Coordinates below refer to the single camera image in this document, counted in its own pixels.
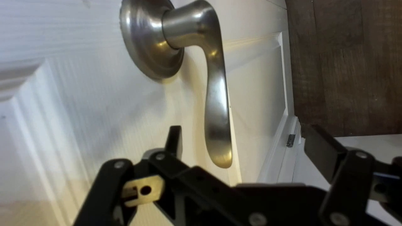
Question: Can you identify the silver right door lever handle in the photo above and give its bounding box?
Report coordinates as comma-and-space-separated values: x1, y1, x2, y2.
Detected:
119, 0, 233, 169

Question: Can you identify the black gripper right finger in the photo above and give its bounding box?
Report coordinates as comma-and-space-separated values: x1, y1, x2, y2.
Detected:
305, 125, 402, 226

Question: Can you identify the white right door panel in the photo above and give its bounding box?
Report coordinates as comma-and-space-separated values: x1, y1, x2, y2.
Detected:
0, 0, 292, 226

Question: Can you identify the lower right door hinge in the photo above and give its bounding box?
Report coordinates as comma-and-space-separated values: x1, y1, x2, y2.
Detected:
286, 134, 295, 147

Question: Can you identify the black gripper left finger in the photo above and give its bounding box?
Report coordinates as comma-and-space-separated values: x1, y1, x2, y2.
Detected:
73, 124, 198, 226

